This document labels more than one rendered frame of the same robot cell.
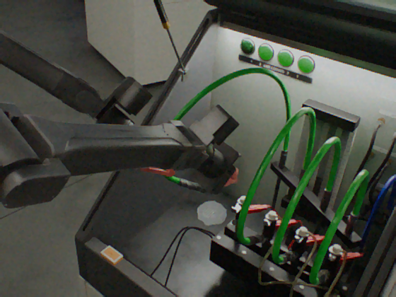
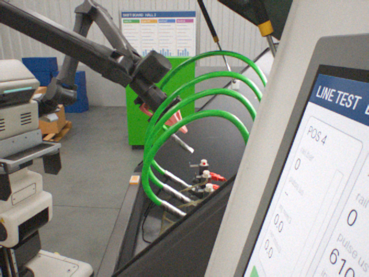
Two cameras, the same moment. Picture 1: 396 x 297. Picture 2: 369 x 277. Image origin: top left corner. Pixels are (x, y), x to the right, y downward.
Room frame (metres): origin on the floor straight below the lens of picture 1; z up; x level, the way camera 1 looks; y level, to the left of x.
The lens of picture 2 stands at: (0.25, -0.74, 1.43)
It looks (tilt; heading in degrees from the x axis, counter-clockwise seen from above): 17 degrees down; 53
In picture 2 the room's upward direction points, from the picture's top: straight up
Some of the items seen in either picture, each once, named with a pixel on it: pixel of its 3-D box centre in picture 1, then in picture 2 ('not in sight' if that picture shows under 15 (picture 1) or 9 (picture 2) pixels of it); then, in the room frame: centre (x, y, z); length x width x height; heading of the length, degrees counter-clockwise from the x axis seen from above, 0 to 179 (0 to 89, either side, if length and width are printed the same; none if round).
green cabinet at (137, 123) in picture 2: not in sight; (161, 100); (2.71, 3.06, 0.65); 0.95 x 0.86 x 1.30; 145
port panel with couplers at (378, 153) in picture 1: (385, 161); not in sight; (0.85, -0.48, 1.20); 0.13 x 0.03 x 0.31; 54
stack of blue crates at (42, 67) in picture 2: not in sight; (56, 84); (2.07, 6.49, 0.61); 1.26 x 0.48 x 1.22; 137
